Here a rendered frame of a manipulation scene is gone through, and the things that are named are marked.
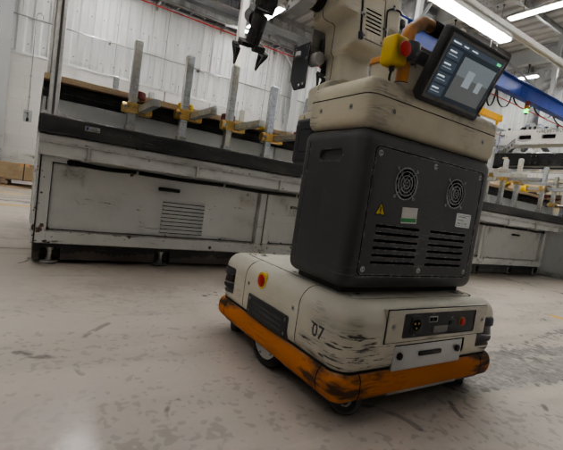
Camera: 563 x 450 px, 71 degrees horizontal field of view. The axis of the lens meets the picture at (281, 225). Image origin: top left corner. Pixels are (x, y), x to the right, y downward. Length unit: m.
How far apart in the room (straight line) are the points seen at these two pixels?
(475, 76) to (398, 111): 0.25
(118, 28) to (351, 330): 9.17
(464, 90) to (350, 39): 0.43
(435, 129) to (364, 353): 0.60
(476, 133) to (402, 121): 0.31
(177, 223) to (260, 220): 0.54
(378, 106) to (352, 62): 0.51
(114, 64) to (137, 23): 1.00
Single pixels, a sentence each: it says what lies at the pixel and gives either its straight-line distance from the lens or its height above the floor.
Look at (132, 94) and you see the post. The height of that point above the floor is 0.87.
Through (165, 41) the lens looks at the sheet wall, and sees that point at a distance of 9.92.
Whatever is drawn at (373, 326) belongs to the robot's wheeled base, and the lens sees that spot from 0.96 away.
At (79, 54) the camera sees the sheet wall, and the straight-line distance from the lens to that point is 9.44.
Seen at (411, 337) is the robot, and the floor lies 0.20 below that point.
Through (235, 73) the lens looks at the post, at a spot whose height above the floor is 1.10.
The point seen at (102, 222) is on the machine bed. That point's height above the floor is 0.22.
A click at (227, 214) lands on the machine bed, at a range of 2.49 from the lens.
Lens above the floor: 0.50
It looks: 4 degrees down
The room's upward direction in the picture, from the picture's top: 8 degrees clockwise
